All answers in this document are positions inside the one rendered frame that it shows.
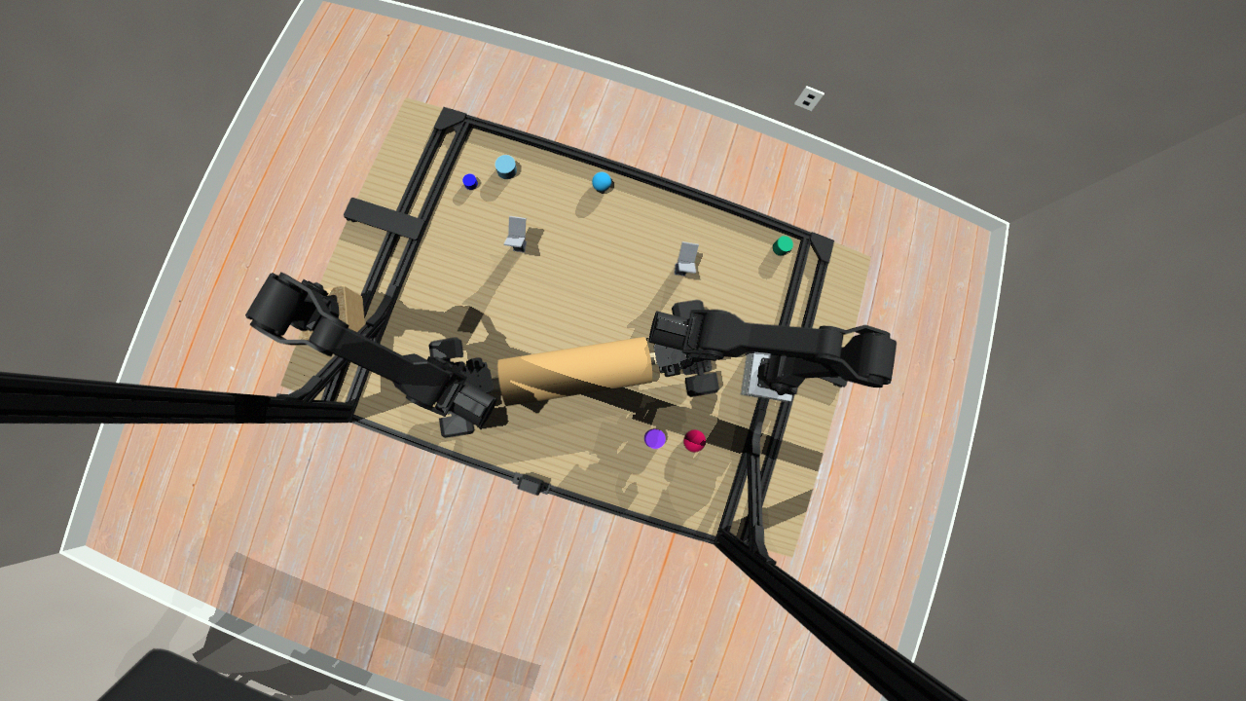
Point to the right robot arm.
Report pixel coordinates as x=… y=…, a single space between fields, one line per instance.
x=871 y=354

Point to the pink sphere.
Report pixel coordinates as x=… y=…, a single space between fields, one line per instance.
x=694 y=440

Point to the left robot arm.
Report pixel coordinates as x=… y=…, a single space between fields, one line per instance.
x=422 y=380

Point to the short dark cylinder with light blue top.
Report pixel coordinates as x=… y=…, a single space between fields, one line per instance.
x=505 y=167

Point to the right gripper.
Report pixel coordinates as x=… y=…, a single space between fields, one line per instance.
x=702 y=383

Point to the cream cylindrical bar with blue band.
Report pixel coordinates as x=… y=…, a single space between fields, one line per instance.
x=562 y=373

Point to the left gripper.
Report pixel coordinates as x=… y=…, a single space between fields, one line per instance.
x=445 y=349

